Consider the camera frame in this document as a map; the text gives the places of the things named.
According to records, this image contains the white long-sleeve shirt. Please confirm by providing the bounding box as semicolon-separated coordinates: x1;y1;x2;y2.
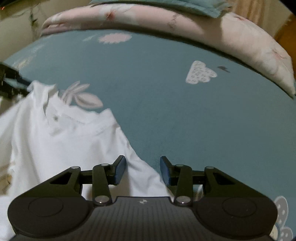
1;81;170;240

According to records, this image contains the teal floral bed sheet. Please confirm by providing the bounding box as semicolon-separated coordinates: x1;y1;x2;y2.
5;30;295;240

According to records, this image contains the pink floral folded quilt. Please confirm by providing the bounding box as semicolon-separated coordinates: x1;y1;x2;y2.
41;4;295;96

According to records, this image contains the teal pillow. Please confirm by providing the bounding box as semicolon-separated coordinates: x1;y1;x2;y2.
90;0;231;18

